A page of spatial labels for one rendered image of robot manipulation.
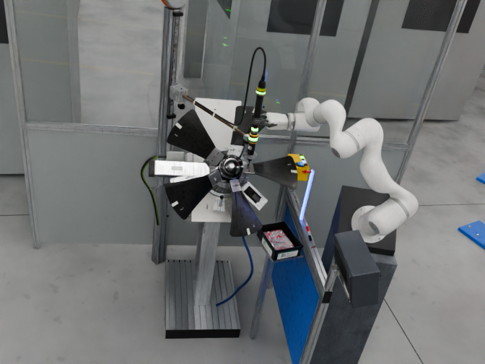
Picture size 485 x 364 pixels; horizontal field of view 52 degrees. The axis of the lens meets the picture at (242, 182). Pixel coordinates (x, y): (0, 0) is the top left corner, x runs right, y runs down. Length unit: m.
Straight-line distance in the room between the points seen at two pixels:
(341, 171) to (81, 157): 1.77
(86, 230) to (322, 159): 1.73
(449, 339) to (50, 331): 2.58
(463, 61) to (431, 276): 3.28
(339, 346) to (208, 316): 0.83
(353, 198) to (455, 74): 4.31
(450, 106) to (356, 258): 5.04
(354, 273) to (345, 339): 1.02
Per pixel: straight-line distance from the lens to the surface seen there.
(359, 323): 2.90
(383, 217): 2.21
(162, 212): 3.40
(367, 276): 2.02
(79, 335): 3.28
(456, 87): 6.85
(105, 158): 3.36
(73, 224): 3.70
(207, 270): 3.10
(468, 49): 6.71
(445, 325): 3.87
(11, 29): 3.12
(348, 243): 2.13
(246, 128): 2.60
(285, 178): 2.57
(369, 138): 2.10
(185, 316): 3.25
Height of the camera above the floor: 2.50
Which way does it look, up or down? 33 degrees down
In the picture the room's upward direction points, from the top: 9 degrees clockwise
